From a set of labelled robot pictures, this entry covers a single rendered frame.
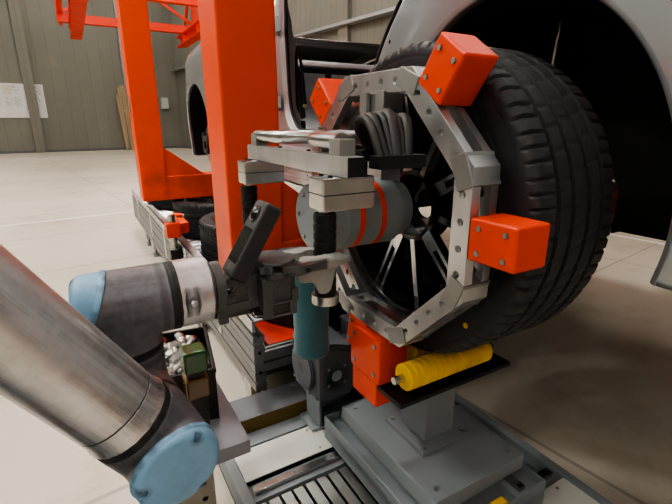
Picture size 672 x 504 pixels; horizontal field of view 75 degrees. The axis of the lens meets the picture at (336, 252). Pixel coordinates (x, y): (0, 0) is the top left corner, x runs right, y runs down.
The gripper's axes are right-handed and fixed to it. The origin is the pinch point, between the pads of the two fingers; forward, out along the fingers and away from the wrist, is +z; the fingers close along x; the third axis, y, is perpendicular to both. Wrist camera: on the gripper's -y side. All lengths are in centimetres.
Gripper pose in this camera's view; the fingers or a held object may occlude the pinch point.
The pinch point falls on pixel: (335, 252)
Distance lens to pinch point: 69.0
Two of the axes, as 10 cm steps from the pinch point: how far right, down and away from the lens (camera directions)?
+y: 0.0, 9.6, 2.9
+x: 5.1, 2.5, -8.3
